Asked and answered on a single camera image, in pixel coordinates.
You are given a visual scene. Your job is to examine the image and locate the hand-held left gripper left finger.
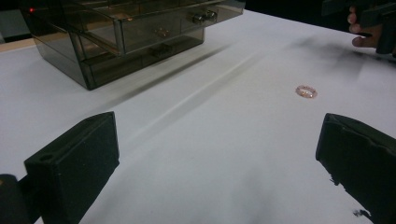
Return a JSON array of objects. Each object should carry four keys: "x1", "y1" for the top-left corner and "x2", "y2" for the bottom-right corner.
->
[{"x1": 23, "y1": 111, "x2": 120, "y2": 224}]

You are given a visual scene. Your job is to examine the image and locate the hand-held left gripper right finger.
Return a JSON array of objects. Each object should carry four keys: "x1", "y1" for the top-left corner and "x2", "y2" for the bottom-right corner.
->
[{"x1": 315, "y1": 112, "x2": 396, "y2": 224}]

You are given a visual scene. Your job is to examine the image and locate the pink beaded ring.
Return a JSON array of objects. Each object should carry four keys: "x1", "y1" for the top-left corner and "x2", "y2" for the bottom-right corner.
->
[{"x1": 294, "y1": 84, "x2": 318, "y2": 100}]

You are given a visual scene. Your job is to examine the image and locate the smoked acrylic drawer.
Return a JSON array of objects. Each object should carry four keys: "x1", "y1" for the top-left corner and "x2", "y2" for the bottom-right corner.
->
[{"x1": 59, "y1": 0, "x2": 247, "y2": 56}]

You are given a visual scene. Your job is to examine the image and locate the smoked acrylic drawer organizer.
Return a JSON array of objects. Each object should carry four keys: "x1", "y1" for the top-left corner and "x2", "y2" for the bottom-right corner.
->
[{"x1": 20, "y1": 0, "x2": 206, "y2": 91}]

